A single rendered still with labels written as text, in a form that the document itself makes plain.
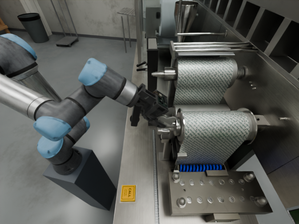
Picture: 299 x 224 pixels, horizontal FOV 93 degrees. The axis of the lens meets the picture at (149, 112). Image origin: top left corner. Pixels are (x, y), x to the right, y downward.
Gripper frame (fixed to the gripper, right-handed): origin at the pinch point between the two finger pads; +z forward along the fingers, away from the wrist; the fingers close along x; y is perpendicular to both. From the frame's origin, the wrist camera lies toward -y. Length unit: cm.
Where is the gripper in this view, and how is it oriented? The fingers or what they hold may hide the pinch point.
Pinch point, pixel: (170, 123)
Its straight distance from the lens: 56.5
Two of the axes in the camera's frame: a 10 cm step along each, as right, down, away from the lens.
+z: 7.6, 4.3, 4.8
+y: 6.4, -5.2, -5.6
